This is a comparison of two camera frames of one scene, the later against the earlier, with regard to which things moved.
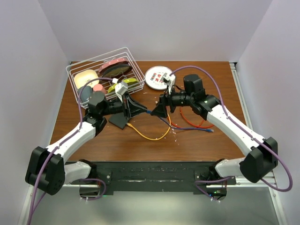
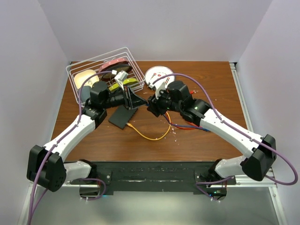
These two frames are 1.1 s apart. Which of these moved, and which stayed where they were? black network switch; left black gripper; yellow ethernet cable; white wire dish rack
Moved: left black gripper
Stayed: white wire dish rack; black network switch; yellow ethernet cable
